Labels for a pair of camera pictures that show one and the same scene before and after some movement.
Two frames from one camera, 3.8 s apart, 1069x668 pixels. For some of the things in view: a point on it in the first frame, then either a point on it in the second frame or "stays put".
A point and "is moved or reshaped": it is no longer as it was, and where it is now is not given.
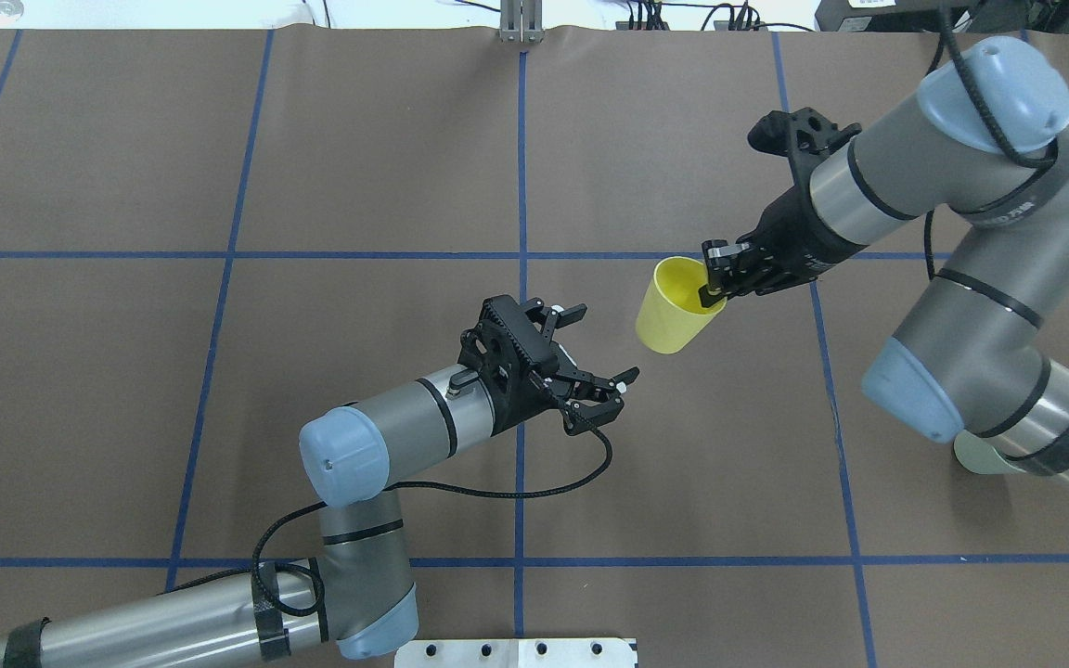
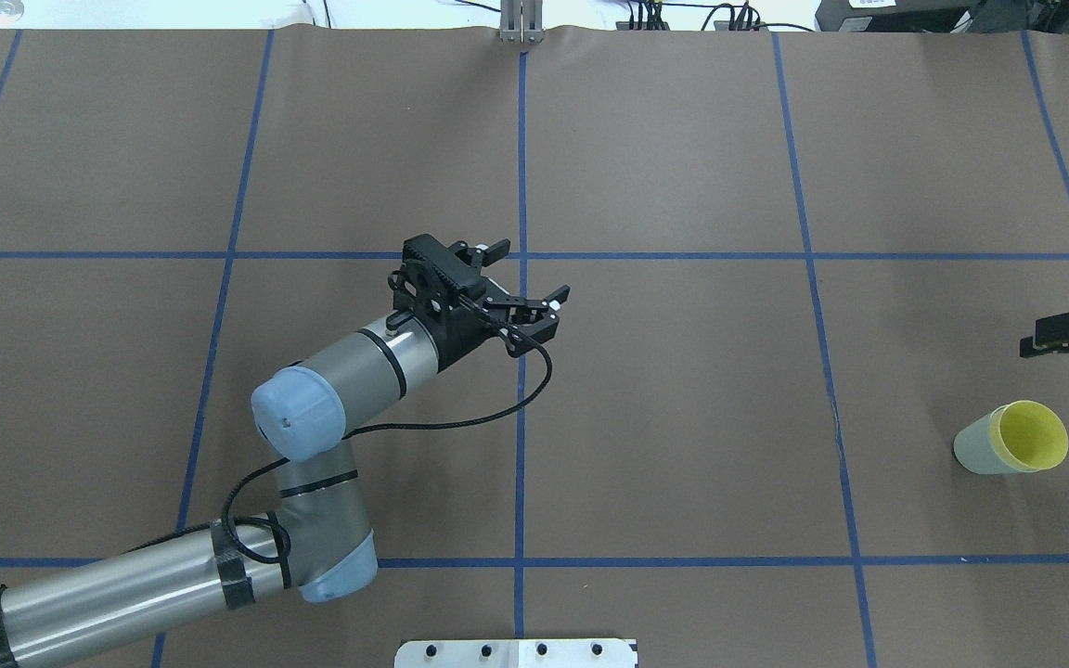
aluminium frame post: [521, 21] stays put
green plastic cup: [976, 455] stays put
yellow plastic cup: [672, 312] is moved or reshaped
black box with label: [891, 16] stays put
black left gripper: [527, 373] -> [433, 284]
